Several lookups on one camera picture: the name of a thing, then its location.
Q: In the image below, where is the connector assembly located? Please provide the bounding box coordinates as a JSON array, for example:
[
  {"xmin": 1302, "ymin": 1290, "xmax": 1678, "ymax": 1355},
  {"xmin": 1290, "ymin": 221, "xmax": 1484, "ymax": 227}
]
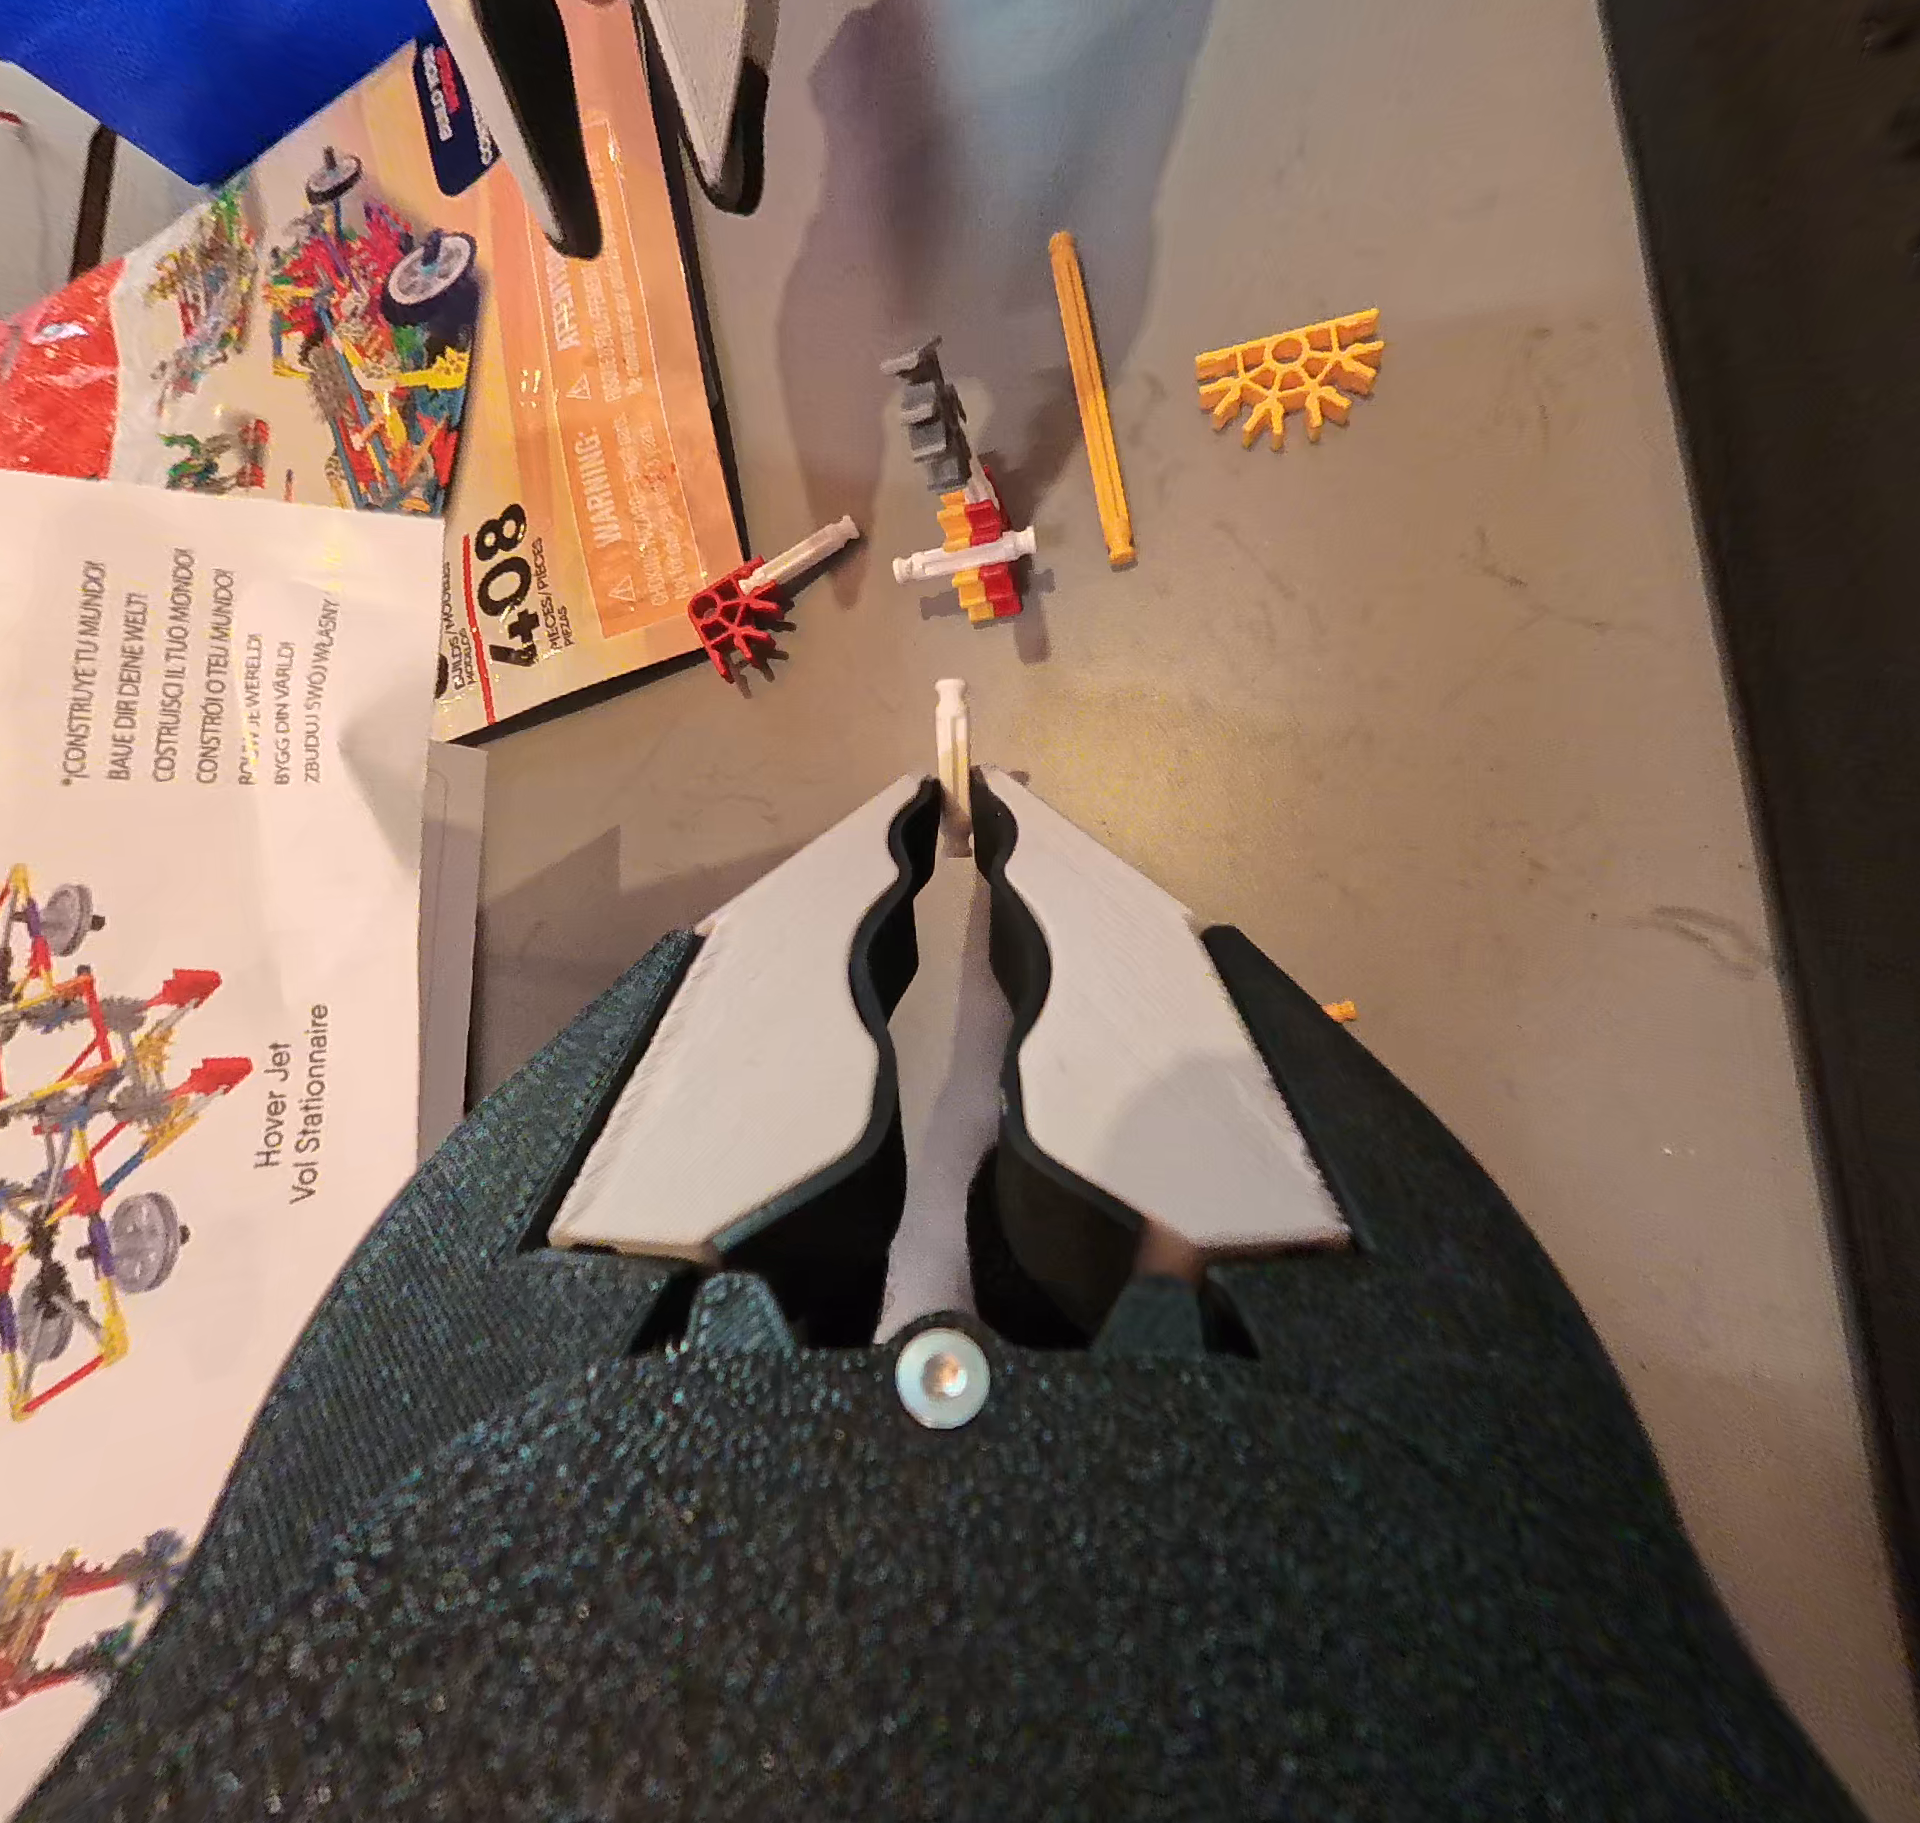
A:
[{"xmin": 883, "ymin": 338, "xmax": 1040, "ymax": 628}]

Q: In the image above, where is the building instruction sheet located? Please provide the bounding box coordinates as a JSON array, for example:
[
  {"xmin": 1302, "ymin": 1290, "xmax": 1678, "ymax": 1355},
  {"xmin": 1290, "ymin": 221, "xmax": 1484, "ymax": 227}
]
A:
[{"xmin": 0, "ymin": 470, "xmax": 453, "ymax": 1796}]

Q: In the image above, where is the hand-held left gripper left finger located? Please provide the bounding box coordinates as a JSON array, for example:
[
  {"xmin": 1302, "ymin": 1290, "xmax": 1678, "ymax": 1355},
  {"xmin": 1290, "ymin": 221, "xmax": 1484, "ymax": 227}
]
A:
[{"xmin": 547, "ymin": 774, "xmax": 938, "ymax": 1264}]

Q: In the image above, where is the white rod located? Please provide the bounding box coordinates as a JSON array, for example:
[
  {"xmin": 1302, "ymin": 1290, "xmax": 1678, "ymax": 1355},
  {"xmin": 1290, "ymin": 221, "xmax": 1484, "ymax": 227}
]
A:
[{"xmin": 759, "ymin": 515, "xmax": 862, "ymax": 592}]

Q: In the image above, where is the short white spacer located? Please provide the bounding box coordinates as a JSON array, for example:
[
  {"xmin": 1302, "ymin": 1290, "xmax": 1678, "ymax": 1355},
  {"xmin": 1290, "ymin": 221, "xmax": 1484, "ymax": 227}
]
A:
[{"xmin": 934, "ymin": 676, "xmax": 980, "ymax": 861}]

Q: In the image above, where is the blue plastic bin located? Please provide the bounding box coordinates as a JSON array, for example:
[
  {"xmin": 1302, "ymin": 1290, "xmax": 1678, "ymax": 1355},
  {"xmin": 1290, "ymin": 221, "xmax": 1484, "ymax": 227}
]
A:
[{"xmin": 0, "ymin": 0, "xmax": 439, "ymax": 188}]

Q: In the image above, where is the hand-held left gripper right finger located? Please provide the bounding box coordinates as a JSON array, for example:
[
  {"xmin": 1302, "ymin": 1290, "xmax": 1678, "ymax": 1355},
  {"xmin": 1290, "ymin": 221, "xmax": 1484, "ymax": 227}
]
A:
[{"xmin": 969, "ymin": 771, "xmax": 1351, "ymax": 1274}]

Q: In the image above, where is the colourful toy packaging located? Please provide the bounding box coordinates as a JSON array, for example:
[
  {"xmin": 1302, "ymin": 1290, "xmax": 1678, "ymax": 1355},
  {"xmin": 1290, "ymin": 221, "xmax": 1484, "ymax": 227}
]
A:
[{"xmin": 0, "ymin": 0, "xmax": 752, "ymax": 744}]

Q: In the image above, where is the red connector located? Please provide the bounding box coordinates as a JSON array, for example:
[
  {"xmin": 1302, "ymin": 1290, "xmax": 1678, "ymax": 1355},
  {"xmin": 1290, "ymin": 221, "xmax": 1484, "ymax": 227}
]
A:
[{"xmin": 689, "ymin": 562, "xmax": 792, "ymax": 686}]

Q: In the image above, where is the yellow connector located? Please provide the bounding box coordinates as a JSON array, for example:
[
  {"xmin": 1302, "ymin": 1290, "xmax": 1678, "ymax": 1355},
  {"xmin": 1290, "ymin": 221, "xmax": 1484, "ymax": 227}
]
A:
[{"xmin": 1196, "ymin": 304, "xmax": 1386, "ymax": 453}]

